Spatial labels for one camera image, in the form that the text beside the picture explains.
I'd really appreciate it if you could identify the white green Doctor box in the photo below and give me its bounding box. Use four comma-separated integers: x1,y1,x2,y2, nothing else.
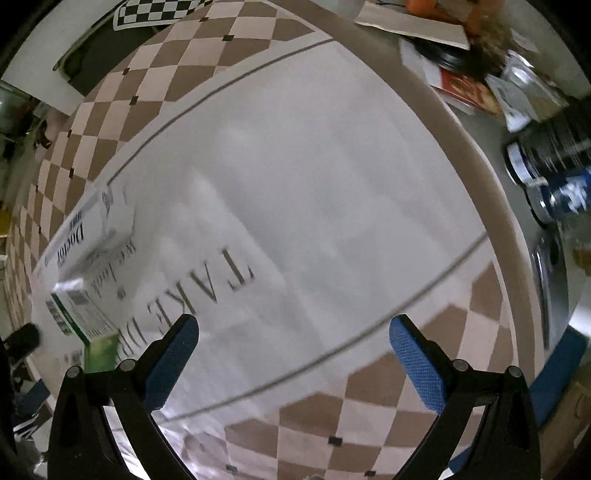
32,185,134,373

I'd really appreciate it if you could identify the blue beverage can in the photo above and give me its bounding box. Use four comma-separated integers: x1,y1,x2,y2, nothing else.
526,168,590,224

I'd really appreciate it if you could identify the dark beverage can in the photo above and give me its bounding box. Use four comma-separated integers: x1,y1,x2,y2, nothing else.
504,108,590,187

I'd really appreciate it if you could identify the red printed book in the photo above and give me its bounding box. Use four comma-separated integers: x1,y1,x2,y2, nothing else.
433,68,502,116

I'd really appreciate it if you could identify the black white checkered cloth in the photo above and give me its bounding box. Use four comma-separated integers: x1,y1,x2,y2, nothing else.
112,0,212,31

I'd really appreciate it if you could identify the brown paper envelope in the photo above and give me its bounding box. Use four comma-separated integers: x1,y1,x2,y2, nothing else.
355,1,470,50

